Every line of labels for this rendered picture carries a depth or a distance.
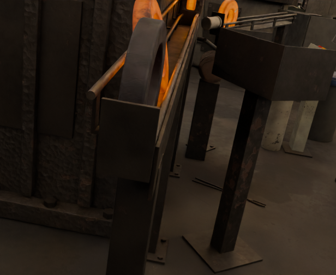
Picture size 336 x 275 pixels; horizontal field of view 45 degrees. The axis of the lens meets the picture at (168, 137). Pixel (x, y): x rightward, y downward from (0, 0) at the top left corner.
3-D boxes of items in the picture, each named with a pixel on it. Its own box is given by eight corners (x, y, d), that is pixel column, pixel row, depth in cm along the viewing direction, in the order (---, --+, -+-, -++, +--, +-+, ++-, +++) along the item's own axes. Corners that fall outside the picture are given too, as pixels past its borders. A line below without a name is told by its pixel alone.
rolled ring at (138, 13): (161, 105, 76) (144, 106, 77) (172, 77, 93) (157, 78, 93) (144, 2, 69) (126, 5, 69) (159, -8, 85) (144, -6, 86)
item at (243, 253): (223, 286, 122) (285, 46, 96) (179, 235, 142) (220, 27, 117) (273, 271, 132) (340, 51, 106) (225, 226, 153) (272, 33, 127)
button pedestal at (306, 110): (285, 154, 234) (315, 47, 212) (279, 139, 256) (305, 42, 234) (313, 159, 233) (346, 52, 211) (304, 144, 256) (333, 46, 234)
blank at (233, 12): (219, 37, 203) (225, 39, 201) (214, 10, 192) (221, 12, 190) (233, 19, 210) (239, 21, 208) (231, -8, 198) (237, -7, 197)
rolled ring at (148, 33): (171, 11, 63) (150, 7, 63) (151, 37, 46) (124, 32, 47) (156, 118, 71) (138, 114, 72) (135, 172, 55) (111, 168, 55)
